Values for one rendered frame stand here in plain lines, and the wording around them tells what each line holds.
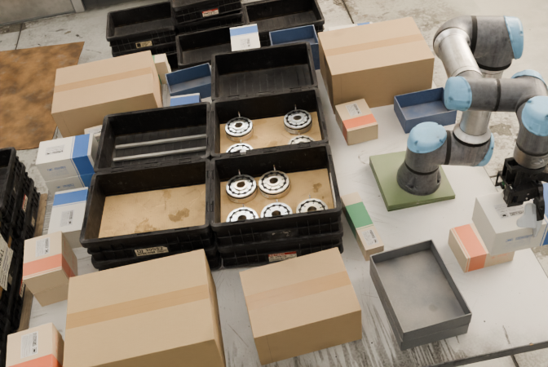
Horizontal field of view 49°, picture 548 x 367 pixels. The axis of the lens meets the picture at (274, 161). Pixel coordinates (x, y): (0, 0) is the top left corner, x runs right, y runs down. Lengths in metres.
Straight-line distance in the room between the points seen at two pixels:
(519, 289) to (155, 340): 1.07
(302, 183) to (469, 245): 0.56
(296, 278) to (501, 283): 0.63
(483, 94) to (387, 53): 1.07
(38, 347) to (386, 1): 3.46
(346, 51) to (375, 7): 2.00
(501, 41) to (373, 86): 0.77
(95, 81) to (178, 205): 0.76
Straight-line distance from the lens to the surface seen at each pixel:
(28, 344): 1.79
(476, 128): 1.96
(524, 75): 1.46
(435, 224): 2.08
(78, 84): 2.58
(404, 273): 1.89
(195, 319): 1.69
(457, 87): 1.39
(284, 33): 2.73
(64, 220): 2.20
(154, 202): 2.07
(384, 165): 2.19
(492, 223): 1.54
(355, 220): 2.00
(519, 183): 1.48
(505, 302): 1.94
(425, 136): 1.99
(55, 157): 2.31
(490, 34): 1.76
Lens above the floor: 2.31
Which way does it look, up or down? 45 degrees down
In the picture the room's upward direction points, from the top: 9 degrees counter-clockwise
